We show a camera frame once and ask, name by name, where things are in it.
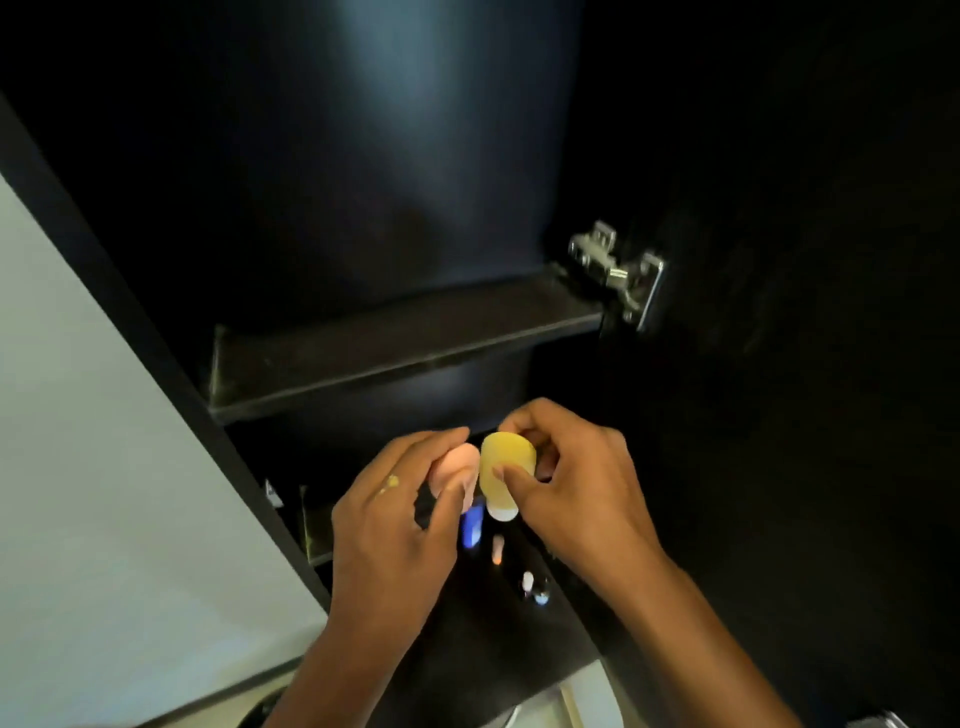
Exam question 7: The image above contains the person's right hand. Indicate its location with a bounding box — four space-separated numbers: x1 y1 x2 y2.
491 397 665 594

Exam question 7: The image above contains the person's left hand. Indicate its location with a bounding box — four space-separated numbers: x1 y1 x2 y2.
329 427 481 646

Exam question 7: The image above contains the yellow teardrop bottle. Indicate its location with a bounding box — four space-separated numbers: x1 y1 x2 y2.
479 431 538 523

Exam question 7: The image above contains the pink rounded bottle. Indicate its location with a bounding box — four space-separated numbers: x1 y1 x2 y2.
428 442 481 515

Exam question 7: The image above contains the black cabinet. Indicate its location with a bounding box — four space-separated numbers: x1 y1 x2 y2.
0 0 624 728

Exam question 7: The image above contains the person's right forearm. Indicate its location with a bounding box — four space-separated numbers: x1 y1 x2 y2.
592 547 800 728

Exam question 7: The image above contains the person's left forearm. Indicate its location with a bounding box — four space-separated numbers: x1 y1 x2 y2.
262 614 421 728

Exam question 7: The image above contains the metal upper cabinet hinge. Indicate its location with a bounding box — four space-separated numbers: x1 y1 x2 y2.
567 219 667 334

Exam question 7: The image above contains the black cabinet door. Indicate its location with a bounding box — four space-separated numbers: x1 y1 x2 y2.
547 0 960 728

